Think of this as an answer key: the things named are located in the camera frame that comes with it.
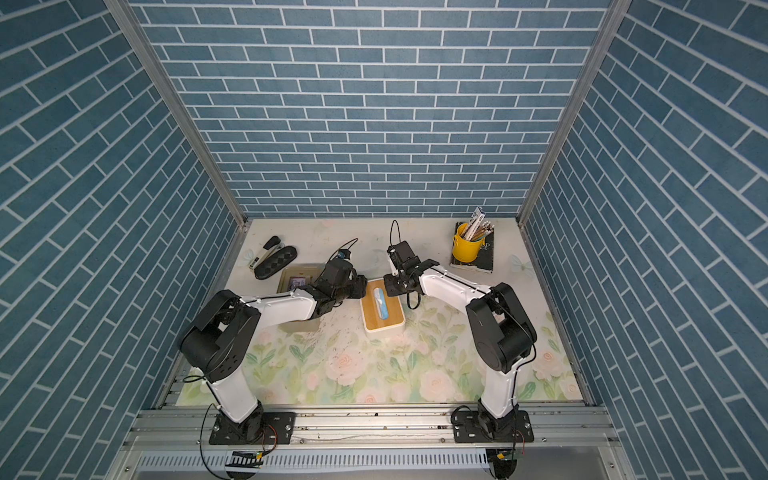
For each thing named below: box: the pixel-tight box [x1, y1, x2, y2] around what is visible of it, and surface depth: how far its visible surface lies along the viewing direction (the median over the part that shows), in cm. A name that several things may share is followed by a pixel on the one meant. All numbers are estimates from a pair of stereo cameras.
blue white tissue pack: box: [374, 287, 389, 320], surface depth 93 cm
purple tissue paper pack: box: [289, 276, 306, 290], surface depth 96 cm
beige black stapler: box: [249, 235, 285, 271], surface depth 108 cm
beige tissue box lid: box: [277, 263, 323, 294], surface depth 96 cm
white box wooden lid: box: [361, 279, 405, 330], surface depth 90 cm
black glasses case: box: [254, 246, 298, 280], surface depth 106 cm
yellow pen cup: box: [452, 222, 485, 263], surface depth 104 cm
